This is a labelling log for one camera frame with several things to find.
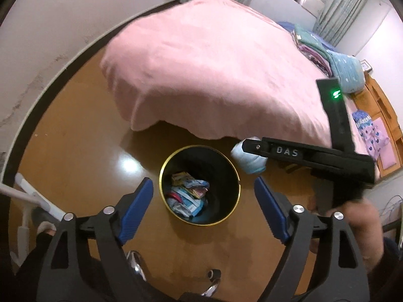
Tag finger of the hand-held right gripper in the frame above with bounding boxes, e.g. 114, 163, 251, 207
242, 137, 269, 157

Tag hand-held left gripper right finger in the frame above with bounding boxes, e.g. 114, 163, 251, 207
254, 176, 369, 302

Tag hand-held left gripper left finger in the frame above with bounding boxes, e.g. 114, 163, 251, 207
36, 177, 154, 302

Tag black bin with gold rim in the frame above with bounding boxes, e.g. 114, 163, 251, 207
159, 145, 241, 226

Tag light blue packet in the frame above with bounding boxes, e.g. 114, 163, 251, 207
168, 200, 205, 224

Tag blue white printed wrapper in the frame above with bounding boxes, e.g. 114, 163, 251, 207
172, 172, 210, 192

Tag person's right forearm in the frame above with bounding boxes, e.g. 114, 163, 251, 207
349, 223, 386, 274

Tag person's right hand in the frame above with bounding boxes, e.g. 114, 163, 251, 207
327, 200, 376, 237

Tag chrome chair base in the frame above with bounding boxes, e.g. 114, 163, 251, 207
126, 250, 221, 298

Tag wooden headboard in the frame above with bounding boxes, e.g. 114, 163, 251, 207
349, 69, 403, 180

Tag pink blanket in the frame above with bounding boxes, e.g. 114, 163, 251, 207
100, 0, 366, 153

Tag person's grey socked foot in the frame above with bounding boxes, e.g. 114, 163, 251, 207
31, 209, 58, 235

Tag teal dotted folded blanket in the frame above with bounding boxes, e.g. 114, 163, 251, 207
326, 50, 366, 94

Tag purple patterned folded blanket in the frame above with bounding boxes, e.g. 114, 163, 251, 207
297, 42, 332, 77

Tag green folded blanket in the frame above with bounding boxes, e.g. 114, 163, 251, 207
294, 26, 329, 58

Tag blue bed sheet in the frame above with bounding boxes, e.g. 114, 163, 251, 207
278, 21, 331, 44

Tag white cables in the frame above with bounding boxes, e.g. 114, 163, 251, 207
379, 194, 403, 227

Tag white desk leg frame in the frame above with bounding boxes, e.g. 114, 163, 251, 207
0, 173, 63, 268

